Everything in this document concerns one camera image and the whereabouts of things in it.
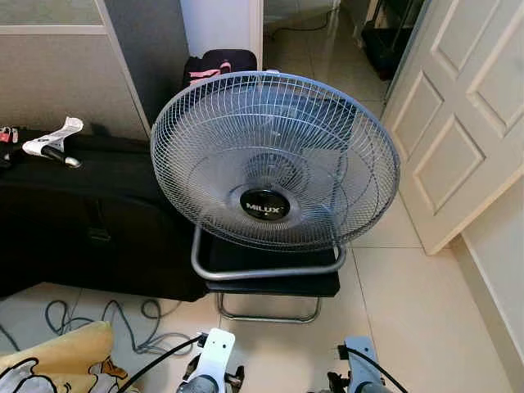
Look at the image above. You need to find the yellow egg print blanket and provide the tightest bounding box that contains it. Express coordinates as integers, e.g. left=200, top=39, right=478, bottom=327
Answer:
left=0, top=320, right=129, bottom=393

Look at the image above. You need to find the grey Milux floor fan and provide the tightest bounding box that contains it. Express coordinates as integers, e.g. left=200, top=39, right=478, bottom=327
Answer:
left=150, top=70, right=401, bottom=282

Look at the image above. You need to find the black fabric suitcase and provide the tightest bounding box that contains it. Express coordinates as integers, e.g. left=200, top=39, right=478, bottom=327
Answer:
left=0, top=124, right=210, bottom=302

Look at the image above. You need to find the white panel door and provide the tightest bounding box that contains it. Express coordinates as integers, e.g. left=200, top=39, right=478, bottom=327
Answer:
left=380, top=0, right=524, bottom=256

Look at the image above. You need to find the black pink bag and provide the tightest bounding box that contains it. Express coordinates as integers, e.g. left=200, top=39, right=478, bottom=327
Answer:
left=182, top=49, right=260, bottom=89

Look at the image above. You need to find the red key bunch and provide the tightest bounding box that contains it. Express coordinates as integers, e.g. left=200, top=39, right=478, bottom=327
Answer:
left=0, top=126, right=20, bottom=148

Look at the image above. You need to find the black floor rack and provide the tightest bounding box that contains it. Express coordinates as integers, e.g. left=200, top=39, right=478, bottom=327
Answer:
left=360, top=0, right=428, bottom=80

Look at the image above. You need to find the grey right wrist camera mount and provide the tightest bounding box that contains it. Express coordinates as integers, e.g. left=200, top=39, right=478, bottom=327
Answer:
left=341, top=335, right=382, bottom=391

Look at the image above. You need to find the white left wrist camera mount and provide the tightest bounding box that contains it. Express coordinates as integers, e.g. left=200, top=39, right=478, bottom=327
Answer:
left=185, top=327, right=237, bottom=387

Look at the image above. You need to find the grey floor cable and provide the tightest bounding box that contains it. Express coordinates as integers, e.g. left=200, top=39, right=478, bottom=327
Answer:
left=0, top=298, right=202, bottom=358

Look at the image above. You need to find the white paper black handle tool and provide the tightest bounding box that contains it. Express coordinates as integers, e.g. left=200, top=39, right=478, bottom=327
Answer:
left=22, top=116, right=85, bottom=169

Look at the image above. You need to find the thin black floor cable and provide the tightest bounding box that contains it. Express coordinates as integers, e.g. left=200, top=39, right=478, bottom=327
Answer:
left=270, top=7, right=338, bottom=35

